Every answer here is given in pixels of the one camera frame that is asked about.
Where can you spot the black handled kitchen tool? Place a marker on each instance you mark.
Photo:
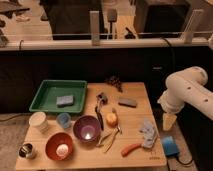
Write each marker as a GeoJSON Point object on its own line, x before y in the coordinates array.
{"type": "Point", "coordinates": [101, 100]}

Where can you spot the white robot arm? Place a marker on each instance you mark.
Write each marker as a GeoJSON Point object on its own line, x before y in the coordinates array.
{"type": "Point", "coordinates": [185, 86]}

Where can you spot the purple bowl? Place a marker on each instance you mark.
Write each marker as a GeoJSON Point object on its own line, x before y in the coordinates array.
{"type": "Point", "coordinates": [87, 128]}

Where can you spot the blue small cup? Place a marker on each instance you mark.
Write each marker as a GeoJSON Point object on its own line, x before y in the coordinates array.
{"type": "Point", "coordinates": [64, 120]}

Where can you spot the white horizontal rail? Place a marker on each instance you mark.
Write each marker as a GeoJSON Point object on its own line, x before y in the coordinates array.
{"type": "Point", "coordinates": [102, 44]}

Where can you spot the gray rectangular sponge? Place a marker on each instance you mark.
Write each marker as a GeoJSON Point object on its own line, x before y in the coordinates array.
{"type": "Point", "coordinates": [127, 102]}

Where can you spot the light blue cloth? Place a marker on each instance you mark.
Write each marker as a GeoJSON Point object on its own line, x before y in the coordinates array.
{"type": "Point", "coordinates": [149, 134]}

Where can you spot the blue sponge in tray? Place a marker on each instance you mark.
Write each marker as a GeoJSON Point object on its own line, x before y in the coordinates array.
{"type": "Point", "coordinates": [65, 100]}

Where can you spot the dark grape bunch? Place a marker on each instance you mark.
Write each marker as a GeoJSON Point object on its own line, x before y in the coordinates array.
{"type": "Point", "coordinates": [114, 81]}

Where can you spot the orange yellow ball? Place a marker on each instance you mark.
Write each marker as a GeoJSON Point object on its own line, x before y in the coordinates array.
{"type": "Point", "coordinates": [111, 119]}

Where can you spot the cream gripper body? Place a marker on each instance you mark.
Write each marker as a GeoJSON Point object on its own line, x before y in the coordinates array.
{"type": "Point", "coordinates": [168, 121]}

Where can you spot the white paper cup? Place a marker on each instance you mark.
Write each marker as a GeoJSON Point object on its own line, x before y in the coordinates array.
{"type": "Point", "coordinates": [39, 121]}

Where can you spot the metal fork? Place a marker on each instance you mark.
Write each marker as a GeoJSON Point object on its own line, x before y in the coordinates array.
{"type": "Point", "coordinates": [118, 125]}

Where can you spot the red bowl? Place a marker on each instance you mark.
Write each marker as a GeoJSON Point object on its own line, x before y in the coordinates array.
{"type": "Point", "coordinates": [59, 146]}

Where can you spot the small metal cup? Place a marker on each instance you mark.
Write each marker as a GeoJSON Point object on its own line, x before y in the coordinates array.
{"type": "Point", "coordinates": [27, 151]}

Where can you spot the green plastic tray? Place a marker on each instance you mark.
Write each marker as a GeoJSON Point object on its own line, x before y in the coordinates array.
{"type": "Point", "coordinates": [46, 96]}

